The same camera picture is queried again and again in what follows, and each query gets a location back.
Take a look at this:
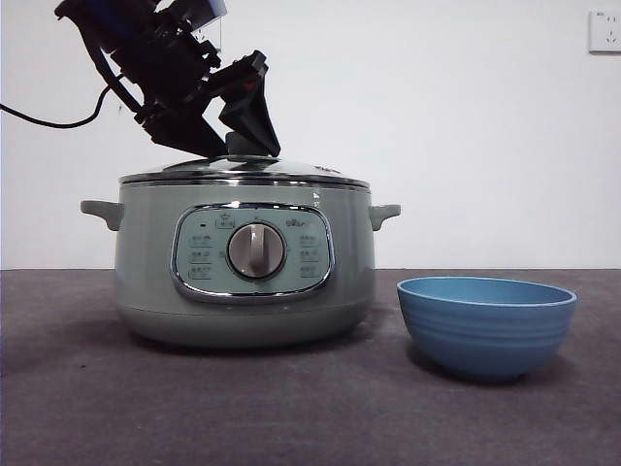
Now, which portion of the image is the glass lid with green knob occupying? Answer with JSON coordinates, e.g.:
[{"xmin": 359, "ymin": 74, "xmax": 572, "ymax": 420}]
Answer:
[{"xmin": 119, "ymin": 131, "xmax": 373, "ymax": 189}]

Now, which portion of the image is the pale green electric steamer pot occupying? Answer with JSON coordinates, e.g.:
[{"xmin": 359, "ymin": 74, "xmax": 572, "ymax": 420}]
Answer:
[{"xmin": 80, "ymin": 182, "xmax": 403, "ymax": 350}]

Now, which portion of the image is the blue ribbed bowl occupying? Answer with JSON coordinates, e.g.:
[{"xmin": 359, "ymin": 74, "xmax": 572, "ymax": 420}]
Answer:
[{"xmin": 396, "ymin": 277, "xmax": 578, "ymax": 384}]

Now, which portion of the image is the pale grey left camera box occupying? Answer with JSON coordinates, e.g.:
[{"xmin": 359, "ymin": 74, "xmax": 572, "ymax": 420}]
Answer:
[{"xmin": 191, "ymin": 0, "xmax": 229, "ymax": 23}]

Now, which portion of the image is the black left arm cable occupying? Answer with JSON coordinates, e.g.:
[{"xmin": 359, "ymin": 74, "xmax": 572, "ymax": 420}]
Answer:
[{"xmin": 0, "ymin": 28, "xmax": 147, "ymax": 130}]

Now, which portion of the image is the white wall socket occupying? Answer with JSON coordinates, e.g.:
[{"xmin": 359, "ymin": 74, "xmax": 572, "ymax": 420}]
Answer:
[{"xmin": 588, "ymin": 10, "xmax": 621, "ymax": 55}]

